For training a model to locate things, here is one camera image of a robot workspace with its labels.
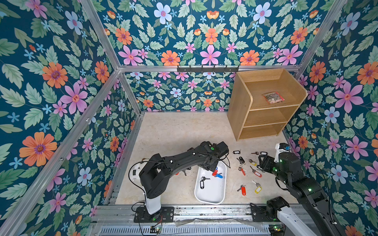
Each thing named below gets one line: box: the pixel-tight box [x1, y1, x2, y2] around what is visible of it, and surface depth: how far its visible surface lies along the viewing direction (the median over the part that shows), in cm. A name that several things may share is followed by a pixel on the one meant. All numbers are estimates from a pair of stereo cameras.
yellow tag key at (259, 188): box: [251, 179, 263, 195], surface depth 84 cm
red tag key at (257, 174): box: [249, 165, 263, 178], surface depth 89 cm
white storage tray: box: [193, 160, 227, 206], surface depth 84 cm
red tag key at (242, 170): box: [238, 166, 247, 177], surface depth 90 cm
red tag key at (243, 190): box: [236, 184, 247, 196], surface depth 84 cm
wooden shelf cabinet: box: [226, 68, 308, 142], surface depth 92 cm
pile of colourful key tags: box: [199, 166, 223, 189], surface depth 88 cm
